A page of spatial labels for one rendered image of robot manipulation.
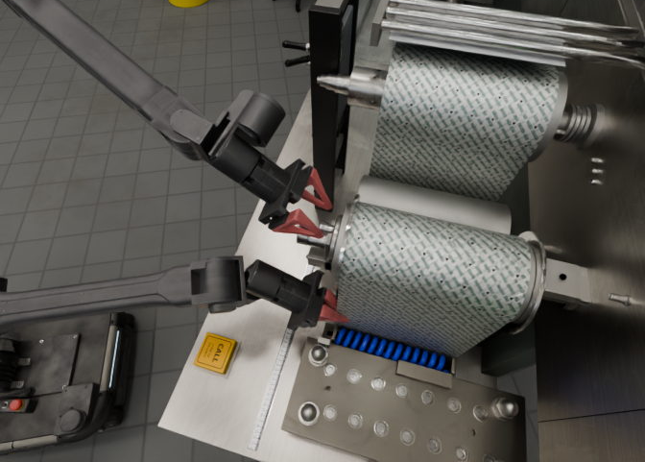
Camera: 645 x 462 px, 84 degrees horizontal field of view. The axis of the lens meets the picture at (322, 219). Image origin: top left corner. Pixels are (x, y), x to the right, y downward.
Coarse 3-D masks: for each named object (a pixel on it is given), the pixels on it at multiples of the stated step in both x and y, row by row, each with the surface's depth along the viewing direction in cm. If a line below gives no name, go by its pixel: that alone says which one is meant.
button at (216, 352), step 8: (208, 336) 79; (216, 336) 79; (208, 344) 78; (216, 344) 78; (224, 344) 78; (232, 344) 78; (200, 352) 78; (208, 352) 78; (216, 352) 78; (224, 352) 78; (232, 352) 78; (200, 360) 77; (208, 360) 77; (216, 360) 77; (224, 360) 77; (208, 368) 76; (216, 368) 76; (224, 368) 76
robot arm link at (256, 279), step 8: (256, 264) 60; (264, 264) 60; (248, 272) 59; (256, 272) 58; (264, 272) 59; (272, 272) 60; (280, 272) 61; (248, 280) 58; (256, 280) 58; (264, 280) 59; (272, 280) 59; (280, 280) 60; (248, 288) 59; (256, 288) 59; (264, 288) 59; (272, 288) 59; (264, 296) 60; (272, 296) 60
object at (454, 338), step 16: (352, 304) 59; (368, 304) 57; (384, 304) 55; (352, 320) 66; (368, 320) 63; (384, 320) 61; (400, 320) 59; (416, 320) 57; (432, 320) 55; (448, 320) 53; (384, 336) 69; (400, 336) 66; (416, 336) 64; (432, 336) 61; (448, 336) 59; (464, 336) 57; (480, 336) 55; (432, 352) 68; (448, 352) 66; (464, 352) 63
